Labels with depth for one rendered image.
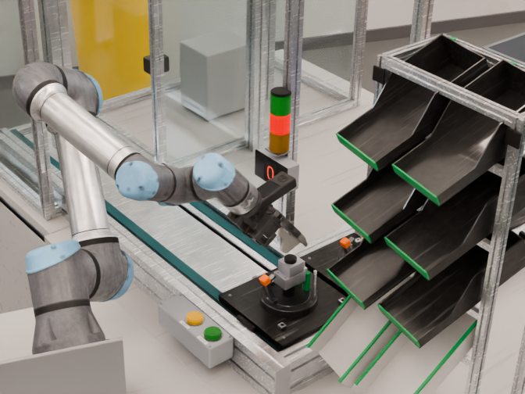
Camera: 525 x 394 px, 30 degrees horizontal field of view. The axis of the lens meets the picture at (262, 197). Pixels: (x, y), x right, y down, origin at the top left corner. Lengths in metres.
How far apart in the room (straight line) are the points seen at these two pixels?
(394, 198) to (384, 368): 0.37
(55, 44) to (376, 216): 1.35
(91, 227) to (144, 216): 0.60
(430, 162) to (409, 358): 0.46
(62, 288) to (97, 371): 0.19
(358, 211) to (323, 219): 0.91
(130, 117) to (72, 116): 1.37
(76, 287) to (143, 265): 0.49
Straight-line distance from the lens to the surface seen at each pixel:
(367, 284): 2.03
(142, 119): 3.41
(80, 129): 2.05
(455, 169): 1.78
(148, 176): 1.92
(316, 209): 2.91
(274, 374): 2.19
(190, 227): 2.71
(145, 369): 2.34
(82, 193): 2.20
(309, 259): 2.50
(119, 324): 2.48
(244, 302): 2.35
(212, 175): 1.97
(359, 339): 2.13
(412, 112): 1.91
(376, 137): 1.88
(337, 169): 3.12
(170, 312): 2.34
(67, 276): 2.05
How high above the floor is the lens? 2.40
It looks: 31 degrees down
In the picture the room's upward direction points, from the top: 1 degrees clockwise
